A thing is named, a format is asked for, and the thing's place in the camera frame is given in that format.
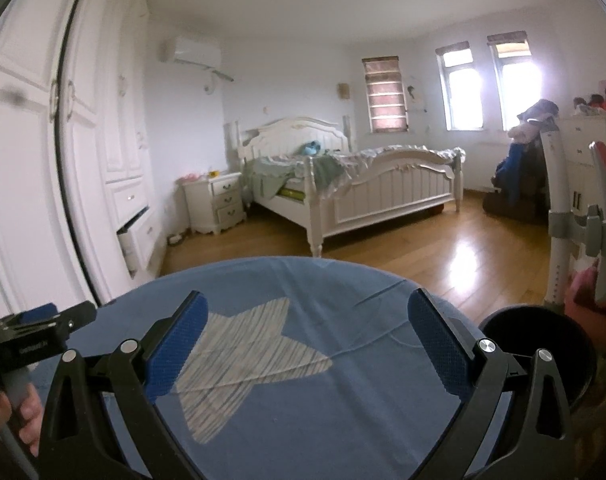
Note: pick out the pile of clothes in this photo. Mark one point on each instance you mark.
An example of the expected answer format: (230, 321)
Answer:
(520, 170)

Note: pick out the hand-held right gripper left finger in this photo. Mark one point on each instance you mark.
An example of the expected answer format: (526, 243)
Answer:
(183, 340)

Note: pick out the white wardrobe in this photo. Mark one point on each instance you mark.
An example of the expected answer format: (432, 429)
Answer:
(33, 160)

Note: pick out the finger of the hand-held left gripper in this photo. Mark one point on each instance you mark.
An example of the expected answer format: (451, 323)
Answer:
(38, 313)

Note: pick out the person's left hand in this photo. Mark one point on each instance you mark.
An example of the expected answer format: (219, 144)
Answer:
(28, 412)

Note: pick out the blue plush toy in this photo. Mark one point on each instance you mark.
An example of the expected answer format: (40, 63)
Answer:
(312, 149)

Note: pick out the white dresser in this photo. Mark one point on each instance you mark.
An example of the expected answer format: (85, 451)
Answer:
(588, 140)

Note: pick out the white bed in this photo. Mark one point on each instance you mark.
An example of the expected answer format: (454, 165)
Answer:
(383, 195)

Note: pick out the blue star-print cloth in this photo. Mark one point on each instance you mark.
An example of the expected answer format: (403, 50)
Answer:
(308, 300)

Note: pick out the window with striped blind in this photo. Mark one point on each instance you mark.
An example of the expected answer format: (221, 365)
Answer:
(385, 95)

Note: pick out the bright window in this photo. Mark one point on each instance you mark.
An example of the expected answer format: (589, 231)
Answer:
(460, 90)
(515, 85)

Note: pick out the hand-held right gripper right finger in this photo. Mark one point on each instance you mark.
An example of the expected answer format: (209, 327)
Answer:
(433, 340)

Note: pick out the green bedding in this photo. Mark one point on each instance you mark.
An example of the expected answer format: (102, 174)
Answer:
(283, 170)

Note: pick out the wall sticker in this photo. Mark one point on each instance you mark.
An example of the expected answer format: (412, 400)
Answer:
(415, 95)

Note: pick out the white nightstand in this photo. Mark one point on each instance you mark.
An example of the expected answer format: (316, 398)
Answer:
(223, 205)

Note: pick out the pink item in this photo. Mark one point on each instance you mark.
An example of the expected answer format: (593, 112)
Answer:
(190, 177)

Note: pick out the white air conditioner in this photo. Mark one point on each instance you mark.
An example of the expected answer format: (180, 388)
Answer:
(193, 52)

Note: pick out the pink red cloth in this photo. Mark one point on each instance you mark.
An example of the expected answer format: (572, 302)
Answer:
(583, 290)

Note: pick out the black bin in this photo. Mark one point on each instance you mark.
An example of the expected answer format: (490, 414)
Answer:
(523, 325)

